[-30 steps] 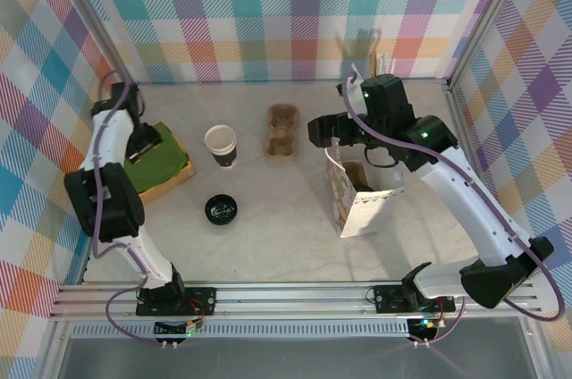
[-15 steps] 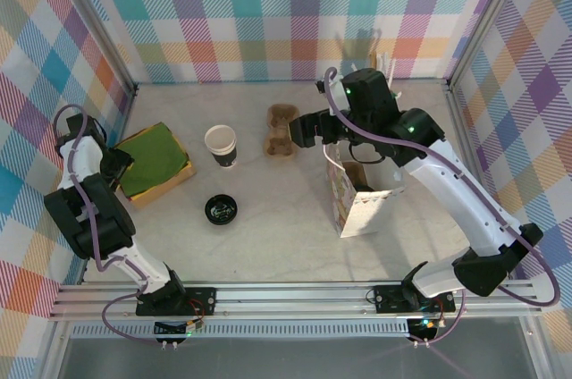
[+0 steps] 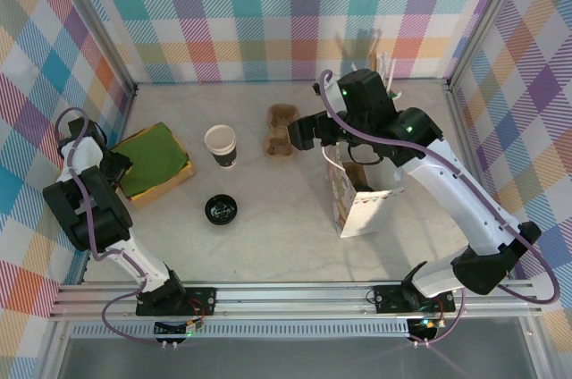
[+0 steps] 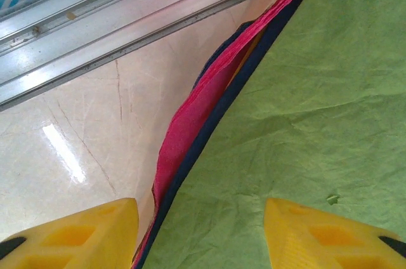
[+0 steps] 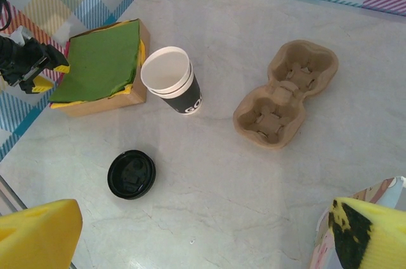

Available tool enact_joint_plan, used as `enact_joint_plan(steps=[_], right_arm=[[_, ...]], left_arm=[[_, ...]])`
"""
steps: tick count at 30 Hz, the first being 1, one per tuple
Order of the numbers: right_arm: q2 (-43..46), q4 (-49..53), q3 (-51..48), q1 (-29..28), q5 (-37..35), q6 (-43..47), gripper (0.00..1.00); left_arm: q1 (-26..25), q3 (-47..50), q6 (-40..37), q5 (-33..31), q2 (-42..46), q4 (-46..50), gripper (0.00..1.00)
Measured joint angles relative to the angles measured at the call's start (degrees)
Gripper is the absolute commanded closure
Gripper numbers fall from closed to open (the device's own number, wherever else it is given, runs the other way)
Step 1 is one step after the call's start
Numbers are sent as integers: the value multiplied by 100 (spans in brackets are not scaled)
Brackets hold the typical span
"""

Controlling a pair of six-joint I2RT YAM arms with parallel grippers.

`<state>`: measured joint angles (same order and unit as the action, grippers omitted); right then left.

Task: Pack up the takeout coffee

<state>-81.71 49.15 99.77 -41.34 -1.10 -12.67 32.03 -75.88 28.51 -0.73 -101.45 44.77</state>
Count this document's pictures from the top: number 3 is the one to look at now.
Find green paper napkin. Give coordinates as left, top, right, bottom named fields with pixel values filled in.
left=109, top=122, right=191, bottom=199

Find white patterned gift bag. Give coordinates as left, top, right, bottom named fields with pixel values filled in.
left=321, top=146, right=408, bottom=240

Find black lid stack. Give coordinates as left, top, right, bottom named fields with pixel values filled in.
left=204, top=193, right=238, bottom=226

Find black paper coffee cup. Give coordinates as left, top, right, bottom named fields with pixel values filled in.
left=207, top=139, right=240, bottom=171

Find open white paper cup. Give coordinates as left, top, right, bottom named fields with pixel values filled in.
left=204, top=123, right=238, bottom=152

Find aluminium side rail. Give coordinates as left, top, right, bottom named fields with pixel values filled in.
left=78, top=83, right=138, bottom=286
left=444, top=81, right=510, bottom=282

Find aluminium frame post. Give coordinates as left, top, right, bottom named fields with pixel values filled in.
left=52, top=0, right=139, bottom=101
left=445, top=0, right=535, bottom=92

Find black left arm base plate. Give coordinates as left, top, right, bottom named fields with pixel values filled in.
left=135, top=285, right=218, bottom=318

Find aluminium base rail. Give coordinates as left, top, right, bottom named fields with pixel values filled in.
left=47, top=279, right=543, bottom=322

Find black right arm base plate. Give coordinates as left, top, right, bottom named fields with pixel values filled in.
left=373, top=283, right=457, bottom=316

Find slotted cable duct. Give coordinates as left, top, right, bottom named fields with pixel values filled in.
left=71, top=323, right=411, bottom=339

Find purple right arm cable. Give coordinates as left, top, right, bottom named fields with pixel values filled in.
left=317, top=69, right=561, bottom=347

